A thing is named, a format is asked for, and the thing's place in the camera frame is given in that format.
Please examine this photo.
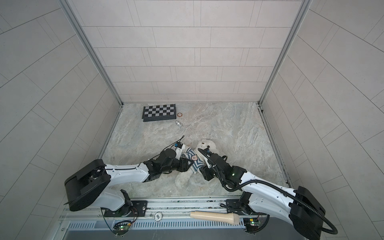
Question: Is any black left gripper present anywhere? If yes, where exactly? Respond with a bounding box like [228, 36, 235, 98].
[160, 157, 196, 175]

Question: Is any blue white striped shirt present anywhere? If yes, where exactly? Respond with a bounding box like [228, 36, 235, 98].
[184, 147, 206, 174]

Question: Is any white fluffy teddy bear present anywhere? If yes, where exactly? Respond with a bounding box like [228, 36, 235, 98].
[175, 139, 217, 190]

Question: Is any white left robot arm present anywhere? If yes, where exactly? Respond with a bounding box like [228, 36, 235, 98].
[65, 149, 194, 212]

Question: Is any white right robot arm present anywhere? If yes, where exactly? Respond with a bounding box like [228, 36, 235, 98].
[199, 150, 326, 240]

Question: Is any folded black chess board box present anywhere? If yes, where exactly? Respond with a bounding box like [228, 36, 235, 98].
[142, 104, 177, 122]

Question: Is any right green circuit board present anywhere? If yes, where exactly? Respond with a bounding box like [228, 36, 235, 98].
[243, 218, 260, 234]

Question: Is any green circuit board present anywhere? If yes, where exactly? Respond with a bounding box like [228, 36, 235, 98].
[114, 220, 133, 232]
[243, 218, 260, 234]

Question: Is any left green circuit board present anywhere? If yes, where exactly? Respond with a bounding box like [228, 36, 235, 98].
[114, 220, 133, 232]

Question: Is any black corrugated cable conduit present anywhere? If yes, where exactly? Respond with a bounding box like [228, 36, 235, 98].
[197, 147, 339, 235]

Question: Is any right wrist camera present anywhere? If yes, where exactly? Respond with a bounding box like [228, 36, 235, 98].
[198, 148, 212, 169]

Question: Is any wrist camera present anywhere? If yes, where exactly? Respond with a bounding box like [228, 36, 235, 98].
[198, 148, 212, 169]
[175, 142, 185, 160]

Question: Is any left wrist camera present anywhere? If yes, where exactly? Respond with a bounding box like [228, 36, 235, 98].
[175, 142, 185, 160]

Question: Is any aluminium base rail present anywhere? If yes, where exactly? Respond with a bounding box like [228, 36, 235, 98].
[60, 194, 294, 221]

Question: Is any beige wooden handle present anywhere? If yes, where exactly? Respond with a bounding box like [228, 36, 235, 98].
[190, 211, 240, 225]

